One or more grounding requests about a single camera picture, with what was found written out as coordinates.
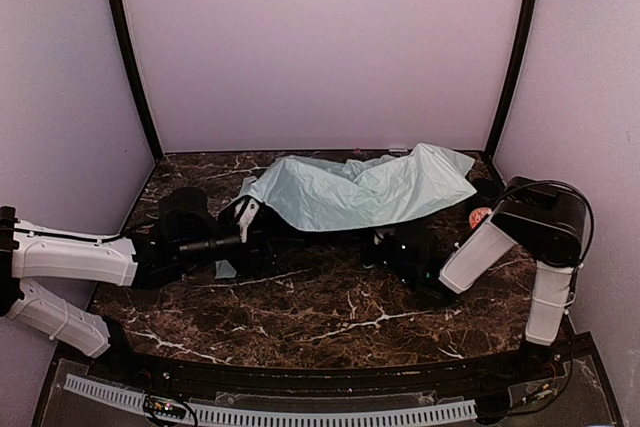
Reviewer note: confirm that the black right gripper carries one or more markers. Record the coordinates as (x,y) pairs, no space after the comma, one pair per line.
(388,245)

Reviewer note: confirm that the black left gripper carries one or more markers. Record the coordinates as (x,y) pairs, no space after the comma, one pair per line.
(261,240)

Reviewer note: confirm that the black and mint umbrella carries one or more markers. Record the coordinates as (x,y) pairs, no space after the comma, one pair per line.
(308,199)

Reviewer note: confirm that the dark green mug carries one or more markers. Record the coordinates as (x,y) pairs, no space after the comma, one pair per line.
(487,191)

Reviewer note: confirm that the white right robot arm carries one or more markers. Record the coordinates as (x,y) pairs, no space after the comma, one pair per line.
(552,221)

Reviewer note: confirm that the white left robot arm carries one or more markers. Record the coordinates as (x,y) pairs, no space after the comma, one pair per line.
(183,238)

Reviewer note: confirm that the orange patterned ceramic bowl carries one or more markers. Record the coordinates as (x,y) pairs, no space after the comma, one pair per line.
(477,215)

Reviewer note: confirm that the black front table rail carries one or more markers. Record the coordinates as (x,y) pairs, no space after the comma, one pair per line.
(479,375)

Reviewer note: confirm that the grey slotted cable duct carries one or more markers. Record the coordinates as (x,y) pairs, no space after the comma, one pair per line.
(247,410)

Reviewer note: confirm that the black left corner post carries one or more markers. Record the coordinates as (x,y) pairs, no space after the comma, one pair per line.
(124,39)

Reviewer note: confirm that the black corner post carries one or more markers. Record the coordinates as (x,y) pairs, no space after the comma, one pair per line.
(516,59)
(124,39)

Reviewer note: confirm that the black right corner post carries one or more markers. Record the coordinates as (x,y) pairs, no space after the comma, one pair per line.
(516,59)

